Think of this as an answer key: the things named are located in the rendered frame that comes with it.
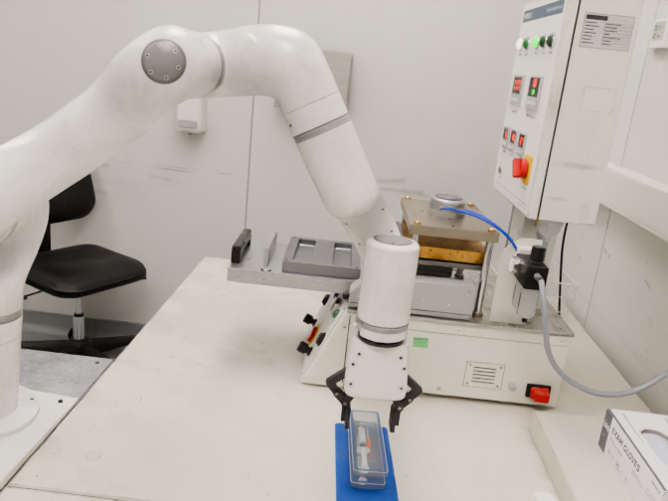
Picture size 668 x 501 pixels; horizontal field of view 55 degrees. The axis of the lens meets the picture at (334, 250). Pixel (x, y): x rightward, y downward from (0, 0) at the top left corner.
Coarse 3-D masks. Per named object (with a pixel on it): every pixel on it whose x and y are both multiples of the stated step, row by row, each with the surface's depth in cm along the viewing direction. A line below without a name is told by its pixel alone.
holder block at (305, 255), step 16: (304, 240) 152; (320, 240) 153; (288, 256) 137; (304, 256) 143; (320, 256) 140; (336, 256) 146; (352, 256) 142; (304, 272) 135; (320, 272) 135; (336, 272) 135; (352, 272) 135
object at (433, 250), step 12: (420, 240) 137; (432, 240) 138; (444, 240) 139; (456, 240) 140; (468, 240) 141; (420, 252) 133; (432, 252) 132; (444, 252) 132; (456, 252) 132; (468, 252) 132; (480, 252) 132; (432, 264) 133; (444, 264) 133; (456, 264) 133; (468, 264) 133; (480, 264) 133
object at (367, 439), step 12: (360, 420) 115; (372, 420) 115; (360, 432) 111; (372, 432) 111; (360, 444) 108; (372, 444) 108; (360, 456) 104; (372, 456) 105; (384, 456) 105; (360, 468) 101; (372, 468) 102; (384, 468) 102
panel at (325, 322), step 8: (328, 296) 159; (328, 304) 154; (344, 304) 135; (320, 312) 159; (328, 312) 148; (320, 320) 152; (328, 320) 142; (336, 320) 133; (320, 328) 146; (328, 328) 137; (312, 344) 144; (320, 344) 135; (312, 352) 139; (304, 360) 143; (312, 360) 135; (304, 368) 138
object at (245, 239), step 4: (244, 232) 147; (248, 232) 148; (240, 236) 144; (244, 236) 144; (248, 236) 146; (236, 240) 141; (240, 240) 140; (244, 240) 141; (248, 240) 146; (236, 244) 137; (240, 244) 138; (244, 244) 141; (248, 244) 151; (232, 248) 137; (236, 248) 136; (240, 248) 137; (244, 248) 141; (232, 252) 137; (236, 252) 137; (240, 252) 137; (232, 256) 137; (236, 256) 137; (240, 256) 137; (232, 260) 137; (236, 260) 137; (240, 260) 137
